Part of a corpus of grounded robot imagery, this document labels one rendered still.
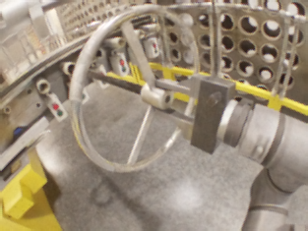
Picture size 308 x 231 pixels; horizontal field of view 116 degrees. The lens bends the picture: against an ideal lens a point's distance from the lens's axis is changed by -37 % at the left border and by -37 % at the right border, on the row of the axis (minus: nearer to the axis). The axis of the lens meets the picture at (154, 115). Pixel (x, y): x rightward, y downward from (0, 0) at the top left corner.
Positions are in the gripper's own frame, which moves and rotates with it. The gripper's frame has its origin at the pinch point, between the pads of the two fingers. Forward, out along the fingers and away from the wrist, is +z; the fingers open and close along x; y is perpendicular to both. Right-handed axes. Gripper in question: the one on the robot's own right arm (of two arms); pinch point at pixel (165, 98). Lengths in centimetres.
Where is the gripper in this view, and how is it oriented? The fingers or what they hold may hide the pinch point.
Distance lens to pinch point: 32.3
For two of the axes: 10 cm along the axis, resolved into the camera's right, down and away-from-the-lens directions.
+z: -7.4, -3.3, 5.9
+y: -6.8, 3.3, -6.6
